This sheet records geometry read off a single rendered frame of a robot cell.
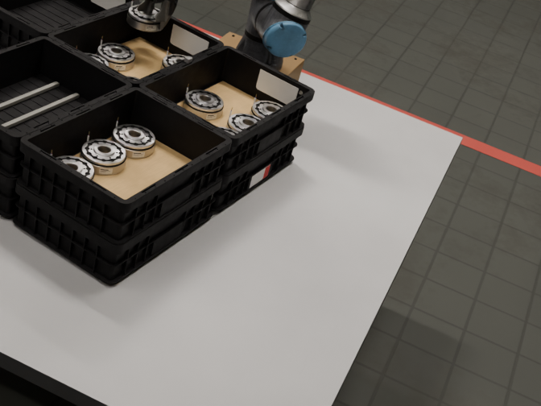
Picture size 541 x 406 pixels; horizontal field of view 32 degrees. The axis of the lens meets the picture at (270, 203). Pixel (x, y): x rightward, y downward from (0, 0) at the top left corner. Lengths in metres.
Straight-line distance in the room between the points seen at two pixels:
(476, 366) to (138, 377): 1.67
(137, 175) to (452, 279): 1.76
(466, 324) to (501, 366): 0.21
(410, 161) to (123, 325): 1.17
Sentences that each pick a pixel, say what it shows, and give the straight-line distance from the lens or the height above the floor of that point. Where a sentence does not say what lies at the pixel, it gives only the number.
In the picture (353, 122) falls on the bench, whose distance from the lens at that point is 2.90.
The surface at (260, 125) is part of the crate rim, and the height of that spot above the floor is 0.93.
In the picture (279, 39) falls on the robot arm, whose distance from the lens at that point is 2.62.
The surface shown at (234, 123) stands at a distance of 2.39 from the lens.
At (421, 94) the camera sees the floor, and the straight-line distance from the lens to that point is 4.89.
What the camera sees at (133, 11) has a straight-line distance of 2.64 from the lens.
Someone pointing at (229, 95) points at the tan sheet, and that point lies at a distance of 2.57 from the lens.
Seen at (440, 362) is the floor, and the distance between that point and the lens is 3.24.
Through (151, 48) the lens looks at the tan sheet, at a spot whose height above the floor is 0.83.
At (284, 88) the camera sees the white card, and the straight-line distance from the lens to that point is 2.53.
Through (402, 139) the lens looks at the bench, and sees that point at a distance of 2.90.
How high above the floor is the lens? 2.04
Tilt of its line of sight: 34 degrees down
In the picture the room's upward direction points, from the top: 17 degrees clockwise
